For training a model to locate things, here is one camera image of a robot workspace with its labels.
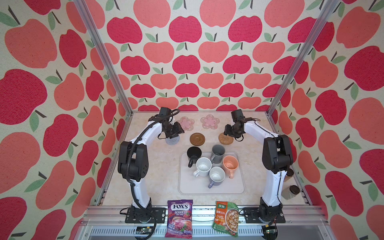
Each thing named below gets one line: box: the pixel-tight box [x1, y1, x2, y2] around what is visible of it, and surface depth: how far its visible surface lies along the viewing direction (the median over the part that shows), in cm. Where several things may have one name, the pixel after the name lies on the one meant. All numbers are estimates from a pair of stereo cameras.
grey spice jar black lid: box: [281, 185, 301, 200], surface depth 75 cm
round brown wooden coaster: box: [189, 132, 206, 146], surface depth 106 cm
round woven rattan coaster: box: [218, 132, 234, 145], surface depth 106 cm
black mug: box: [186, 146, 202, 168], surface depth 88 cm
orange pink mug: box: [222, 155, 239, 179], surface depth 88 cm
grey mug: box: [210, 144, 226, 164], surface depth 90 cm
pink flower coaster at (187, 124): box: [179, 116, 195, 131], surface depth 117 cm
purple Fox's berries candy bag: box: [165, 199, 193, 239], surface depth 73 cm
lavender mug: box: [208, 166, 226, 189], surface depth 84 cm
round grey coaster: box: [165, 135, 180, 145], surface depth 106 cm
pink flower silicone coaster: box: [200, 114, 220, 130], surface depth 117 cm
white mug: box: [193, 157, 212, 178], surface depth 85 cm
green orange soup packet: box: [212, 201, 240, 238], surface depth 74 cm
